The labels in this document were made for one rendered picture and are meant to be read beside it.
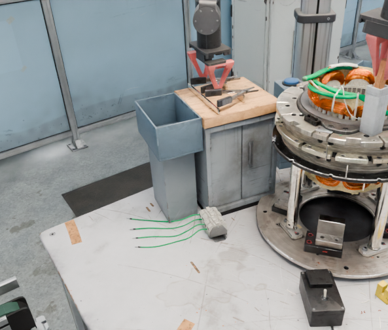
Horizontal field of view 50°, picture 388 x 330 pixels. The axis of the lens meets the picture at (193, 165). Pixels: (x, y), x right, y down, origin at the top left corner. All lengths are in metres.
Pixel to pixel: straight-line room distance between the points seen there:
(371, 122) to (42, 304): 1.64
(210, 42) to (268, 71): 2.25
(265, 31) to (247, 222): 2.23
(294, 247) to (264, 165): 0.23
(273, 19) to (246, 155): 2.17
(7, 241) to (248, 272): 1.72
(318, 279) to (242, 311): 0.16
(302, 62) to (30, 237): 1.69
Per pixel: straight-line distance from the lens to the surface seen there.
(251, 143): 1.02
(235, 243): 1.02
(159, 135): 0.91
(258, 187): 1.11
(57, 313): 2.01
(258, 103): 1.00
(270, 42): 3.16
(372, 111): 0.80
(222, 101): 0.95
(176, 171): 1.00
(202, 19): 0.91
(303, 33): 1.34
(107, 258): 1.02
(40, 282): 2.17
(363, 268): 0.97
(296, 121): 0.85
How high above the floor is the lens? 1.47
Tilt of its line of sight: 32 degrees down
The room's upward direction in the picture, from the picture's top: 4 degrees counter-clockwise
